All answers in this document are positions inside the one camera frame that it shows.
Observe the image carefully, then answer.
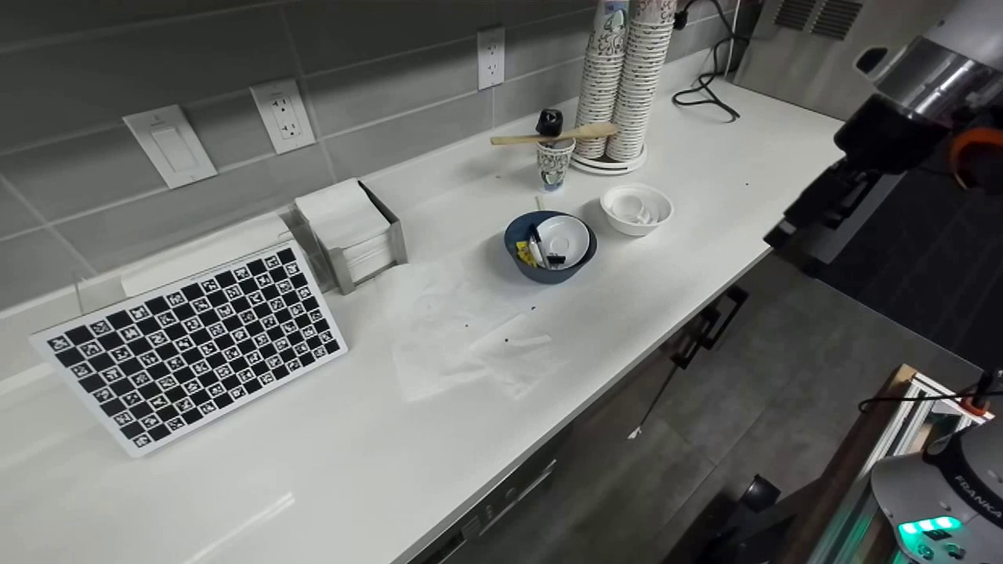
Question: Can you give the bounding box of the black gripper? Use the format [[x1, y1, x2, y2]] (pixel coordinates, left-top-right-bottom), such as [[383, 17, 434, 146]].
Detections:
[[765, 166, 903, 281]]

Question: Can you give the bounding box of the white bowl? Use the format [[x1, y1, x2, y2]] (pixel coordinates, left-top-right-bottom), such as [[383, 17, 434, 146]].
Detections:
[[600, 183, 674, 240]]

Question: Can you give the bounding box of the white cup in bowl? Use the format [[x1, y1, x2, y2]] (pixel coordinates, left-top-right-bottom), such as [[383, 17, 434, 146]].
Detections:
[[532, 213, 597, 277]]

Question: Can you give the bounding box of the blue bowl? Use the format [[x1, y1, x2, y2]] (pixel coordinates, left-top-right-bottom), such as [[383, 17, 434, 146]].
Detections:
[[503, 208, 600, 288]]

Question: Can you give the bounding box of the patterned paper cup stack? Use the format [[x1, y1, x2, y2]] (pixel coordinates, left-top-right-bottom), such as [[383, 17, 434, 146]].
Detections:
[[609, 0, 685, 166], [570, 0, 634, 164]]

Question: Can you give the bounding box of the white round cup tray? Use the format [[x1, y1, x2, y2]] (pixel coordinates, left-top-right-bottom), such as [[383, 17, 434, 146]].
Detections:
[[569, 141, 648, 179]]

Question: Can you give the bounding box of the clear glass stirrer cup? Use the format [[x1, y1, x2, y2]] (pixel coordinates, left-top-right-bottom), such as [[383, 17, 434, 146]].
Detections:
[[532, 136, 577, 195]]

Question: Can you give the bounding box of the black ball-top stopper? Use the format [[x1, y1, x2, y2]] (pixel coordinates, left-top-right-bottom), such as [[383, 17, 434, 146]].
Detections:
[[532, 105, 569, 141]]

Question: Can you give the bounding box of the wooden stir stick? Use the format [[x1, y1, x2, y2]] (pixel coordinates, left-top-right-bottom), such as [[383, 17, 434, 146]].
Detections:
[[490, 120, 621, 151]]

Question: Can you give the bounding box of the white crumpled paper sheet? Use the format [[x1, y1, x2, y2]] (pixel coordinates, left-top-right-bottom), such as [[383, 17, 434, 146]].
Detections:
[[383, 254, 575, 407]]

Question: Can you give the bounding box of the black white checkerboard calibration board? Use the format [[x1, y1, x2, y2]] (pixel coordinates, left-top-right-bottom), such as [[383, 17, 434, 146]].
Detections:
[[33, 237, 351, 461]]

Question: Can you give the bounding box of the black drawer handle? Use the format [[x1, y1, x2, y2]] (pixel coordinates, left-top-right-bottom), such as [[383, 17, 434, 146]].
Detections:
[[671, 285, 753, 371]]

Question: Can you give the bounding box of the black power cable on counter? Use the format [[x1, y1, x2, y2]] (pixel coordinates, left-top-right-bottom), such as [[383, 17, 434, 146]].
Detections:
[[668, 0, 745, 124]]

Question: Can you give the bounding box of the white single wall outlet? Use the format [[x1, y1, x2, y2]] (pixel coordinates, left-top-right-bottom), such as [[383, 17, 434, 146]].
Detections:
[[475, 24, 512, 92]]

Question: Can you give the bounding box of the white duplex wall outlet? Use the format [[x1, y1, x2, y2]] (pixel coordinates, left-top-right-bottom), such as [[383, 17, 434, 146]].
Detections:
[[248, 78, 318, 155]]

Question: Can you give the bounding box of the white light switch plate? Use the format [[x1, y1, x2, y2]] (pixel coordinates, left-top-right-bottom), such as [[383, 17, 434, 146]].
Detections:
[[119, 102, 219, 190]]

